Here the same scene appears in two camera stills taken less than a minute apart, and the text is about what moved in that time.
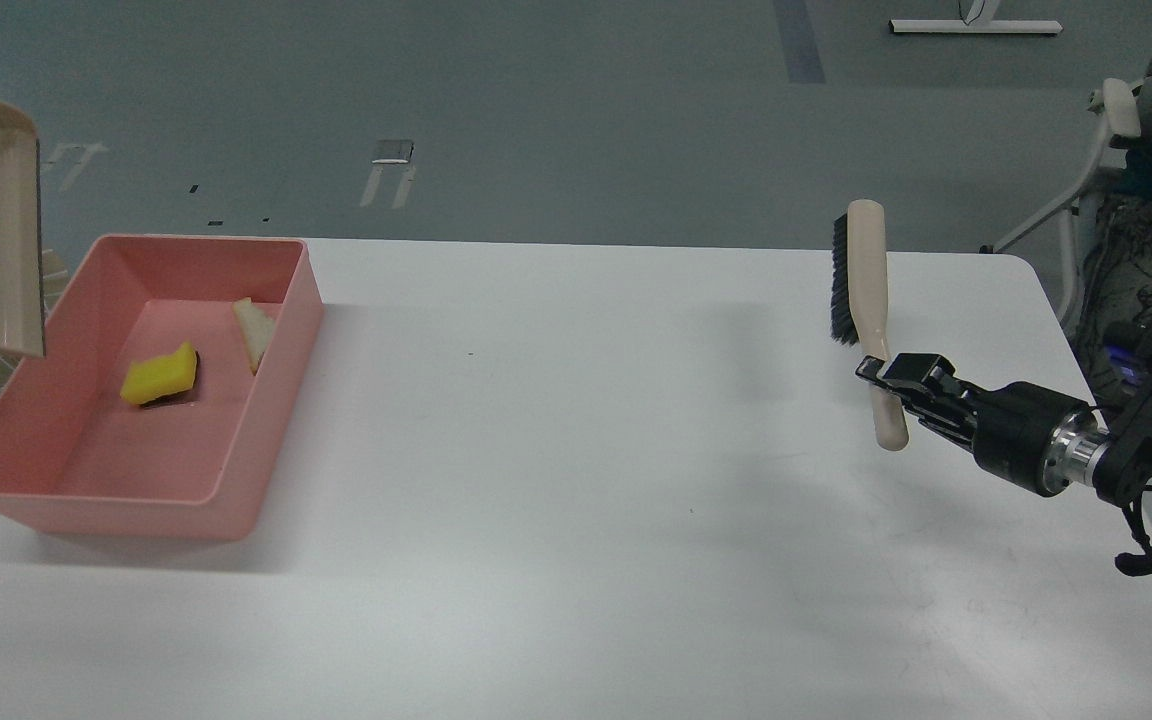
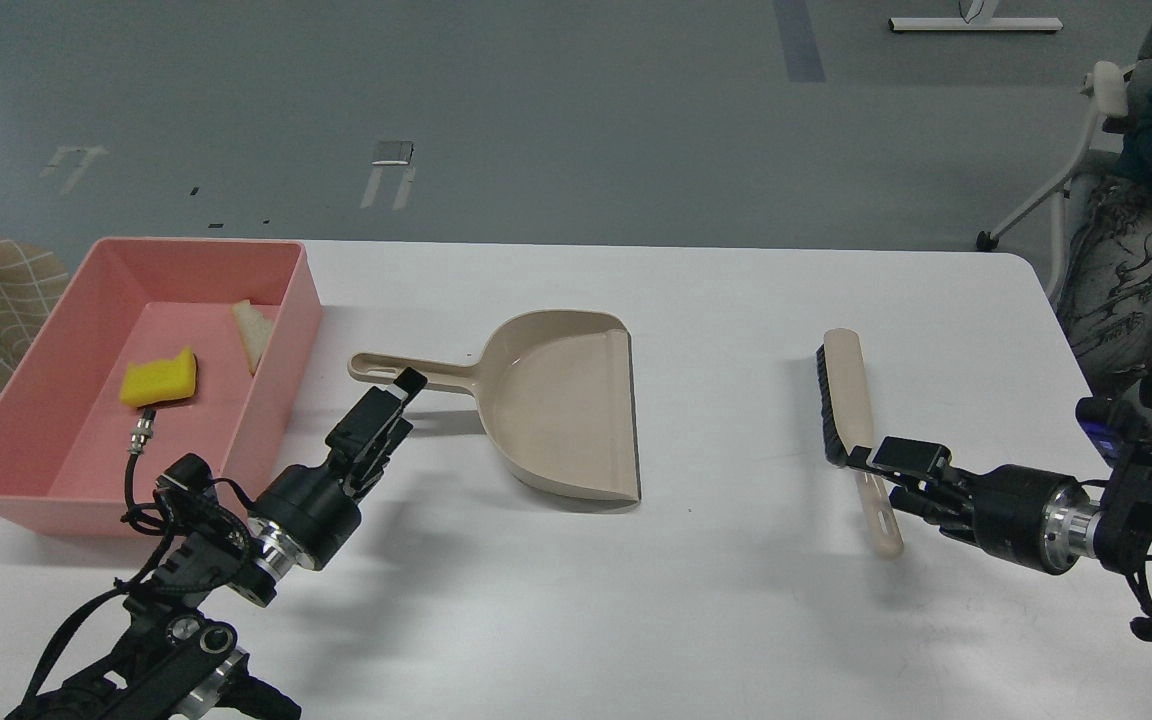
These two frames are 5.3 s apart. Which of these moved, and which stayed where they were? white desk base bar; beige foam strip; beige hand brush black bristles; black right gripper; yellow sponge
Moved: beige hand brush black bristles; black right gripper
Stayed: beige foam strip; white desk base bar; yellow sponge
